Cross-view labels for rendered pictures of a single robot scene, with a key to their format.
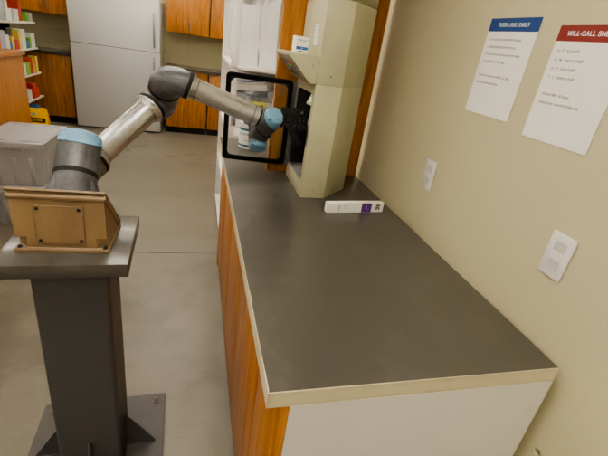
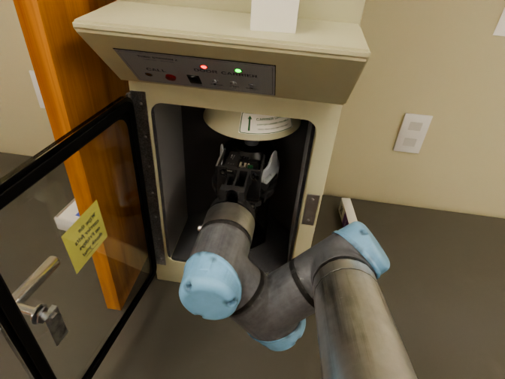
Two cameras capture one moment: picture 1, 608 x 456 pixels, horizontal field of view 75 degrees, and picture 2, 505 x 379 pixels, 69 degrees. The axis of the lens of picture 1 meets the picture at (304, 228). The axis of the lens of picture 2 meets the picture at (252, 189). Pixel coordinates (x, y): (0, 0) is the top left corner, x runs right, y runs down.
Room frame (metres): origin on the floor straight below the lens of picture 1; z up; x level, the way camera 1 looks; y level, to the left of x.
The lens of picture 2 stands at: (1.55, 0.55, 1.62)
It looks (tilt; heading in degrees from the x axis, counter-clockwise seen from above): 37 degrees down; 292
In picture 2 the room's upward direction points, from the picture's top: 4 degrees clockwise
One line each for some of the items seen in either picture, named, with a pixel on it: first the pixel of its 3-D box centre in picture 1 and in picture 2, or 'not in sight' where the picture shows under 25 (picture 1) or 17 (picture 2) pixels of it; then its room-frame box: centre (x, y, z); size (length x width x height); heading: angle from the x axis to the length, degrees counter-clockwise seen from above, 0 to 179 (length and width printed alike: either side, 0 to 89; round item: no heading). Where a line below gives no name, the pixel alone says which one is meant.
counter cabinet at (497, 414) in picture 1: (299, 292); not in sight; (1.64, -0.03, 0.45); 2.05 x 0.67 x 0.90; 17
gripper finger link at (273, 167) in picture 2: not in sight; (271, 164); (1.74, 0.01, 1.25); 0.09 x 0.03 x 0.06; 83
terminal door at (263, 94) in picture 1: (256, 119); (94, 258); (1.90, 0.30, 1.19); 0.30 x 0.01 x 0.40; 99
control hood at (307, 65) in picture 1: (294, 65); (225, 65); (1.77, 0.14, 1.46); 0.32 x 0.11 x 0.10; 17
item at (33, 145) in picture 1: (28, 153); not in sight; (2.87, 2.18, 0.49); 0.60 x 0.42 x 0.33; 17
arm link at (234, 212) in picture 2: not in sight; (226, 227); (1.73, 0.20, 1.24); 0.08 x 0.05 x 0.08; 17
